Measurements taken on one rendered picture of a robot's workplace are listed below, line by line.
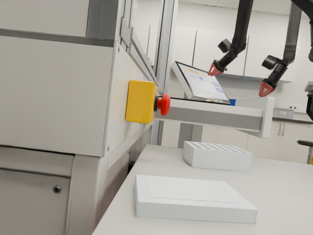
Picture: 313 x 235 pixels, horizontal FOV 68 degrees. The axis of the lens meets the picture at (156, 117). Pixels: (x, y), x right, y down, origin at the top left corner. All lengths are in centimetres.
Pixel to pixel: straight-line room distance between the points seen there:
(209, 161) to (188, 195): 21
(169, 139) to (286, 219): 345
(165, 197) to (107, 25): 21
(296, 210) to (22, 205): 36
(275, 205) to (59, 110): 30
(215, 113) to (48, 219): 46
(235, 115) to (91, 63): 44
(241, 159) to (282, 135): 370
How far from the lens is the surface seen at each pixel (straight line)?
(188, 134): 175
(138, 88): 39
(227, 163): 49
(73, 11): 33
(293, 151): 436
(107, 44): 31
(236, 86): 463
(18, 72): 34
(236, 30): 134
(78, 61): 31
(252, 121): 66
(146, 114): 39
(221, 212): 27
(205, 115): 63
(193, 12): 473
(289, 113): 456
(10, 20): 36
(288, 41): 149
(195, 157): 47
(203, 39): 423
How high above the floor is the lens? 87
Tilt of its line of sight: 3 degrees down
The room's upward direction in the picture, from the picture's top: 7 degrees clockwise
